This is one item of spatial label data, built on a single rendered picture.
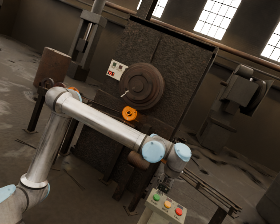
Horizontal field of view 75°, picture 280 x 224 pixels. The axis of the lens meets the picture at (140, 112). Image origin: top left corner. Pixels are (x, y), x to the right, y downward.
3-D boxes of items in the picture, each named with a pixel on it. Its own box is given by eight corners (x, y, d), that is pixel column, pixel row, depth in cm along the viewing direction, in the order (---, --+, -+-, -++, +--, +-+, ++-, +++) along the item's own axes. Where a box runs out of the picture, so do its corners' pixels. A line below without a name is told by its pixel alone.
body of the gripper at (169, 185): (154, 188, 100) (162, 174, 94) (159, 177, 107) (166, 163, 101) (166, 196, 98) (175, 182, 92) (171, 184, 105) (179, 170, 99)
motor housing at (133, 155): (114, 190, 197) (134, 147, 186) (131, 202, 191) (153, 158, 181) (108, 196, 184) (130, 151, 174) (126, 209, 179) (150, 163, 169)
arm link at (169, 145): (150, 133, 88) (173, 145, 85) (153, 131, 99) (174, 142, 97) (141, 150, 88) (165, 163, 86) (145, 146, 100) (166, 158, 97)
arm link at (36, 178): (2, 205, 103) (51, 82, 98) (27, 192, 120) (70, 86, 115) (23, 219, 100) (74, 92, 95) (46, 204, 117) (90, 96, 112)
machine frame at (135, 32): (98, 138, 297) (143, 33, 263) (157, 174, 271) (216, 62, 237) (68, 151, 228) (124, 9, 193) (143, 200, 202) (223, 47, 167)
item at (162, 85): (172, 97, 181) (132, 116, 195) (153, 55, 184) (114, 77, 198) (171, 97, 175) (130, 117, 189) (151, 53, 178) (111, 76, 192)
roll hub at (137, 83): (158, 93, 175) (132, 105, 183) (145, 66, 177) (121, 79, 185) (156, 92, 170) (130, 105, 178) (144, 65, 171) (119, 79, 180)
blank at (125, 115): (125, 103, 196) (124, 104, 192) (138, 108, 192) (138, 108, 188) (121, 117, 198) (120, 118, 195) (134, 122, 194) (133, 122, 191)
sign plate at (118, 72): (106, 74, 210) (113, 59, 207) (126, 83, 204) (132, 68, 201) (106, 74, 208) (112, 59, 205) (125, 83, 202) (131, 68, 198)
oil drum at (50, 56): (47, 83, 464) (58, 50, 447) (65, 94, 450) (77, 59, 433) (26, 82, 408) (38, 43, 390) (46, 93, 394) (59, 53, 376)
